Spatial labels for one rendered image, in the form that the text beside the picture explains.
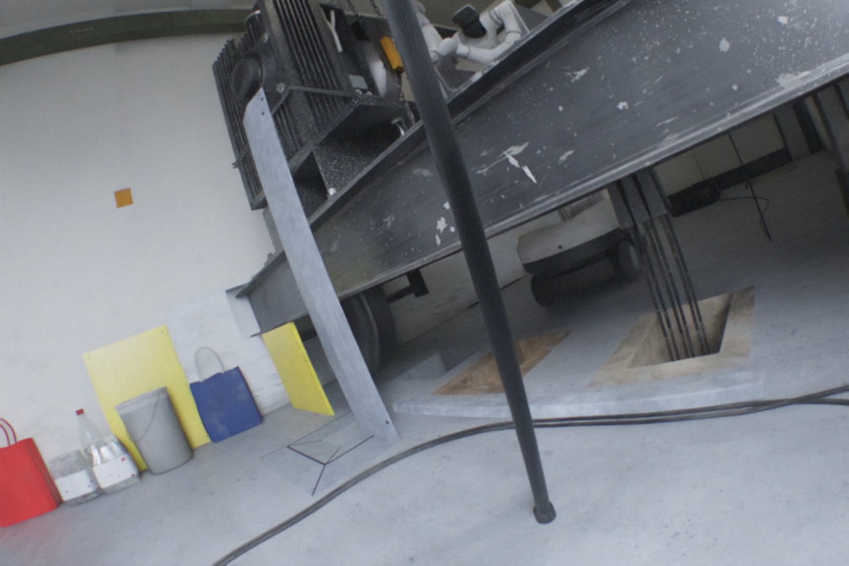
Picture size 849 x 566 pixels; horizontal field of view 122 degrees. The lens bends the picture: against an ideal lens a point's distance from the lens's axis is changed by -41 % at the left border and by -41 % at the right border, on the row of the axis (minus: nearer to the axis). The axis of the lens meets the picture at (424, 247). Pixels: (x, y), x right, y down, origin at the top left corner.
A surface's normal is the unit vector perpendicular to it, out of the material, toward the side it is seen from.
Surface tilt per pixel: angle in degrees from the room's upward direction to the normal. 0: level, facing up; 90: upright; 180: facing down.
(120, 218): 90
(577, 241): 91
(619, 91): 90
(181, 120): 90
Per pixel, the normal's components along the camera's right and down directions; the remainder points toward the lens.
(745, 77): -0.71, 0.26
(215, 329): 0.59, -0.29
